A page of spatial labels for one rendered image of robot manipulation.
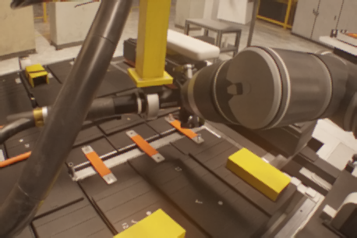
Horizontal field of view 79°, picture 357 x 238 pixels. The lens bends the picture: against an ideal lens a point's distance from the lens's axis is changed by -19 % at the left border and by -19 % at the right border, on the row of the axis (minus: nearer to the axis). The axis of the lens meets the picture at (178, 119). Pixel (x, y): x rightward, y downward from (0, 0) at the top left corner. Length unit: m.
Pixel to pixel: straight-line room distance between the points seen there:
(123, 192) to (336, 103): 0.45
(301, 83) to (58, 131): 0.27
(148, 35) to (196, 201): 0.36
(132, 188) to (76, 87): 0.41
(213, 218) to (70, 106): 0.42
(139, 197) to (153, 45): 0.32
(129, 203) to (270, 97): 0.38
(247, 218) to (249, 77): 0.34
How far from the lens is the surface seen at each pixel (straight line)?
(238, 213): 0.58
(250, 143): 0.82
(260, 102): 0.31
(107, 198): 0.58
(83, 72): 0.21
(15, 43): 4.98
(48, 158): 0.21
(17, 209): 0.23
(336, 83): 0.40
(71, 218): 0.55
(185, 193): 0.59
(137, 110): 0.59
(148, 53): 0.55
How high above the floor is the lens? 1.44
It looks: 31 degrees down
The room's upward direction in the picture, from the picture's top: 7 degrees clockwise
